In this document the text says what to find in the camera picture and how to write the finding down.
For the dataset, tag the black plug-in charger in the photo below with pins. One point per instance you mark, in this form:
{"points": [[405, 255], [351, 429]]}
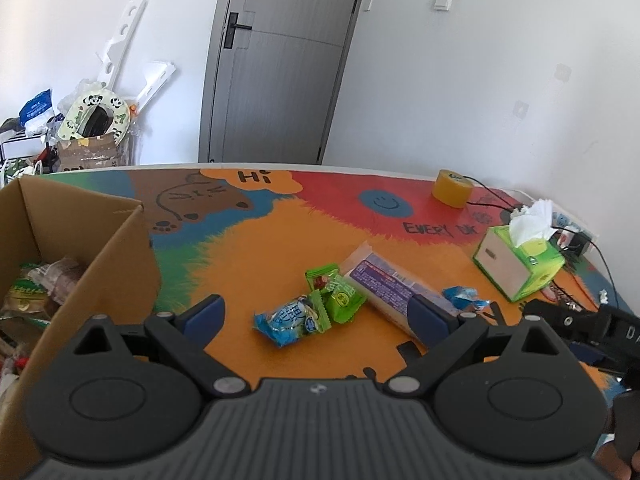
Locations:
{"points": [[577, 245]]}

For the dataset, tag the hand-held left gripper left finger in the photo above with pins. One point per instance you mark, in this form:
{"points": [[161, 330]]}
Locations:
{"points": [[205, 317]]}

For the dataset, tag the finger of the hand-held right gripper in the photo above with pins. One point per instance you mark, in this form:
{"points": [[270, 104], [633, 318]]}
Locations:
{"points": [[565, 320]]}

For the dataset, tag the yellow tape roll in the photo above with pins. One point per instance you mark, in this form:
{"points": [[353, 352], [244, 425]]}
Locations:
{"points": [[450, 190]]}

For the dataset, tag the key bunch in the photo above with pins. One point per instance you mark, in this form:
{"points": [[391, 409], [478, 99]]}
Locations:
{"points": [[567, 296]]}

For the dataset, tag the light green snack packet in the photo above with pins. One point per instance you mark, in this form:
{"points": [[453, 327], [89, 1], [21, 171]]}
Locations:
{"points": [[342, 300]]}

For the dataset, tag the colourful printed table mat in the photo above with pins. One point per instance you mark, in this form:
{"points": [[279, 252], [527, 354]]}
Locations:
{"points": [[300, 230]]}

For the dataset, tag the tall white plastic panel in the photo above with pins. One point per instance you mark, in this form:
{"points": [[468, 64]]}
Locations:
{"points": [[122, 35]]}

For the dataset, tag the blue snack packet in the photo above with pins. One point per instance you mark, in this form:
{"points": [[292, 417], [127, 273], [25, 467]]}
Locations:
{"points": [[290, 322]]}

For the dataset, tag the purple bread package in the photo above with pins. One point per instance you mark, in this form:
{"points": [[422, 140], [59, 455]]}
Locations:
{"points": [[385, 285]]}

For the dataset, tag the grey door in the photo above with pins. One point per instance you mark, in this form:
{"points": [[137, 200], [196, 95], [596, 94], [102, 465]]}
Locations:
{"points": [[280, 85]]}

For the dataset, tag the white power strip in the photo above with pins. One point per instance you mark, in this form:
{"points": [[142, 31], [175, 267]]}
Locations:
{"points": [[562, 220]]}

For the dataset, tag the panda print toilet seat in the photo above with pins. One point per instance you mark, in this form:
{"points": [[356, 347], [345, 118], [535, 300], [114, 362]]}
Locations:
{"points": [[70, 122]]}

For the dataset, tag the clear brown cake packet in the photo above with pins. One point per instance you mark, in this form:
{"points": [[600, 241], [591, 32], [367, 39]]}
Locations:
{"points": [[60, 275]]}

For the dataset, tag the short white plastic panel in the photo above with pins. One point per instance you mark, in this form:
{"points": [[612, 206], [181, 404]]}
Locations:
{"points": [[155, 72]]}

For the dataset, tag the red snack packet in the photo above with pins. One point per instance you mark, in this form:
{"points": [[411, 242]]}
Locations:
{"points": [[20, 361]]}

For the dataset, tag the large cardboard box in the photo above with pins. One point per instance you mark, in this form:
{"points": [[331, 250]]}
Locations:
{"points": [[115, 270]]}

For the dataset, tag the person's right hand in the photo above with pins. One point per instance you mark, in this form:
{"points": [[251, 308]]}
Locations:
{"points": [[607, 464]]}

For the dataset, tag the small taped cardboard box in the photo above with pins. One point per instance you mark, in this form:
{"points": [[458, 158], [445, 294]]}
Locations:
{"points": [[90, 155]]}

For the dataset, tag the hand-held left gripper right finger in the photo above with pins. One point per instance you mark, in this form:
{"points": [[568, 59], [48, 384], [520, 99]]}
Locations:
{"points": [[427, 320]]}

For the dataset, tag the green brown cake packet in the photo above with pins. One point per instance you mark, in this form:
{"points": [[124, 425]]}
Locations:
{"points": [[25, 300]]}

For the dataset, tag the small blue white packet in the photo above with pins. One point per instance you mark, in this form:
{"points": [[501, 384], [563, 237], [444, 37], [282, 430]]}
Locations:
{"points": [[460, 296]]}

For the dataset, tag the blue plastic bag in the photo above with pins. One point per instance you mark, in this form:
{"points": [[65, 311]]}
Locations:
{"points": [[35, 107]]}

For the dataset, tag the green tissue box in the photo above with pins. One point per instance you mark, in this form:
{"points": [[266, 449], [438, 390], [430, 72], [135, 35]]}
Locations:
{"points": [[505, 265]]}

